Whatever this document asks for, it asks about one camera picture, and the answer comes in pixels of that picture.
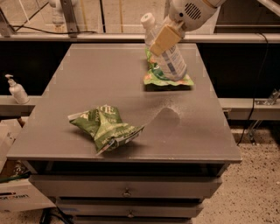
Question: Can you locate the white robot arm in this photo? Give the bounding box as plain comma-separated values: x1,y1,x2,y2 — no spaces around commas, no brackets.
150,0,227,56

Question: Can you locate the black cable behind glass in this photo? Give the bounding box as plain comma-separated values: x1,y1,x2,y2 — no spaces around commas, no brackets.
10,1,97,36

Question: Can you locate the grey drawer cabinet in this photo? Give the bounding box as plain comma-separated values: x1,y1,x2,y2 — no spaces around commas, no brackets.
6,43,242,224

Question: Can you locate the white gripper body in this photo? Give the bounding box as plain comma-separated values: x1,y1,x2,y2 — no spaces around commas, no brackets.
167,0,218,32

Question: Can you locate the white cardboard box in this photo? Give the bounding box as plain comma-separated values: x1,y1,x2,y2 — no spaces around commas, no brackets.
0,119,55,212

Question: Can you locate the metal bracket at right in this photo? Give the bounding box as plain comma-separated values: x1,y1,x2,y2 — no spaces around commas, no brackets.
247,89,280,142

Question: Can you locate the metal window railing frame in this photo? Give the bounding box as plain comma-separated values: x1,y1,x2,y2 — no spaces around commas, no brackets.
0,0,280,44

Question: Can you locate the upper drawer knob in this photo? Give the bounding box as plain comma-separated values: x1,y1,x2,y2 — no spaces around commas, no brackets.
122,188,131,198

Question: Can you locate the green round-logo chip bag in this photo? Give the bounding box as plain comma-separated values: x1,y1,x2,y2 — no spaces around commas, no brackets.
143,48,194,87

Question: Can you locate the blue plastic water bottle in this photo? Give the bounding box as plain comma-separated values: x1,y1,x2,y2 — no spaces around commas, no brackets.
141,12,186,81

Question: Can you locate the white pump soap dispenser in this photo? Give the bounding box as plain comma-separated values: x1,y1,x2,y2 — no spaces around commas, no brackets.
5,74,29,104

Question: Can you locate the black cable at right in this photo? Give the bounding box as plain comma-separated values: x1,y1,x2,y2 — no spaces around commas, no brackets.
235,32,270,146

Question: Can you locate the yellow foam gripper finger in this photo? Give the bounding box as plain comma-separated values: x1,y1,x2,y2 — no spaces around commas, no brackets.
149,25,181,56

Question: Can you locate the crumpled green snack bag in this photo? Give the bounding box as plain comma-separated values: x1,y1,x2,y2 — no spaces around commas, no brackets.
67,105,144,156

